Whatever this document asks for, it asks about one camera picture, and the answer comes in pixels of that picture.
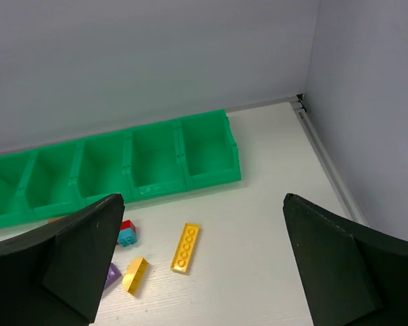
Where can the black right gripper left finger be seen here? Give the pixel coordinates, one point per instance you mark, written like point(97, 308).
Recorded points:
point(55, 274)

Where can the long yellow lego plate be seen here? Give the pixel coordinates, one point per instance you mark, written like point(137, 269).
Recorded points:
point(185, 248)

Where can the small purple lego brick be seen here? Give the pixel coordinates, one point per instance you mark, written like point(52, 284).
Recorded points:
point(112, 276)

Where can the green five-compartment bin tray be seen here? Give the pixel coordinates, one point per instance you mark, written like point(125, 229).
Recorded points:
point(139, 163)

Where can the aluminium table edge rail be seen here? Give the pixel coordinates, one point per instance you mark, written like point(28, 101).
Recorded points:
point(341, 190)

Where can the yellow arched lego brick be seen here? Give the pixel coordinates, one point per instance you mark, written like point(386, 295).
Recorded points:
point(134, 274)

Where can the red lego brick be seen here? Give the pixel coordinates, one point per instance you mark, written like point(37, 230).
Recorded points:
point(127, 224)

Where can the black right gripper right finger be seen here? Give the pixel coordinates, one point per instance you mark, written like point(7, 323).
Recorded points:
point(351, 274)

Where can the teal lego brick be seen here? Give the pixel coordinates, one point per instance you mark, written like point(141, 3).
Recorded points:
point(127, 237)

